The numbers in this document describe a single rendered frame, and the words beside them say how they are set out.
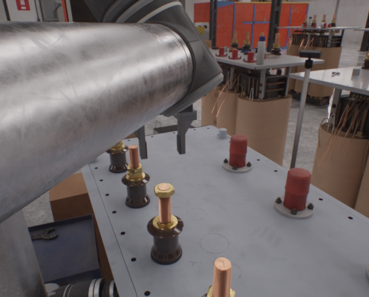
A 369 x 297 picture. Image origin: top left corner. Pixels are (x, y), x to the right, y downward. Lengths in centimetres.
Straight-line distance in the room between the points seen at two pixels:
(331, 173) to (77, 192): 183
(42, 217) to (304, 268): 307
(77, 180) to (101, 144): 198
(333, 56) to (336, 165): 532
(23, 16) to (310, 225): 1038
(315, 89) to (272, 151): 434
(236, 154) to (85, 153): 105
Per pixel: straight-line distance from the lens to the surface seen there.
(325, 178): 256
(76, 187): 211
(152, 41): 29
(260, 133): 327
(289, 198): 101
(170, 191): 71
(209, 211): 99
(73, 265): 160
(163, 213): 75
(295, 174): 98
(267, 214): 101
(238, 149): 121
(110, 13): 42
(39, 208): 377
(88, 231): 177
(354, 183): 257
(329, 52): 754
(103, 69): 20
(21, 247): 69
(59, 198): 203
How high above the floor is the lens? 194
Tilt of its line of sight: 24 degrees down
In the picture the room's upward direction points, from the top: straight up
